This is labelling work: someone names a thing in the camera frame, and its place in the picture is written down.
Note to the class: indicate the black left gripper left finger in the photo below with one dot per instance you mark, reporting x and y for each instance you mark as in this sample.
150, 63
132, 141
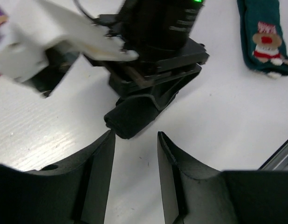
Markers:
73, 190

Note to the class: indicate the black sock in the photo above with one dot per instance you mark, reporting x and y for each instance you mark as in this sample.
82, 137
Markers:
128, 124

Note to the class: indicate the teal christmas sock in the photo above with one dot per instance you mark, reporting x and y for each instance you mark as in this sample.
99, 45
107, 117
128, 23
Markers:
263, 48

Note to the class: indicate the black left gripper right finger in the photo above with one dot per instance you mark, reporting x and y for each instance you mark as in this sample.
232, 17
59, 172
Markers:
195, 193

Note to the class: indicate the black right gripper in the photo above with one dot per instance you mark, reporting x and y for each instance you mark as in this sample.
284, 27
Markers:
158, 30

